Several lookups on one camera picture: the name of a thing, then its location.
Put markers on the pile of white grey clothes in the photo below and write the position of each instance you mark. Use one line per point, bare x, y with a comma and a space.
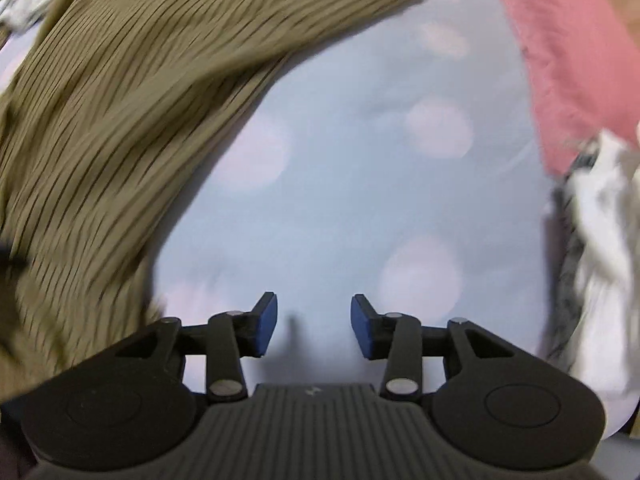
600, 260

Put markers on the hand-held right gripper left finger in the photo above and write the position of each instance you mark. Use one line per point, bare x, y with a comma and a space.
265, 327

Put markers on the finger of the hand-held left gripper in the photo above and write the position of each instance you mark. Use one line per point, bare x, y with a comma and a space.
11, 255

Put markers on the pink pillow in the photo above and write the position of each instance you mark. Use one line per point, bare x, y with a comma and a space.
565, 50

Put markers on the tan striped shirt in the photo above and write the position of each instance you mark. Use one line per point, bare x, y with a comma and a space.
125, 125

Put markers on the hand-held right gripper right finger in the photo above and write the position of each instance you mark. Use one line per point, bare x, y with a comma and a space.
362, 330

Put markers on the grey bed sheet pink dots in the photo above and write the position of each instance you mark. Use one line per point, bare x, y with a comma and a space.
375, 185

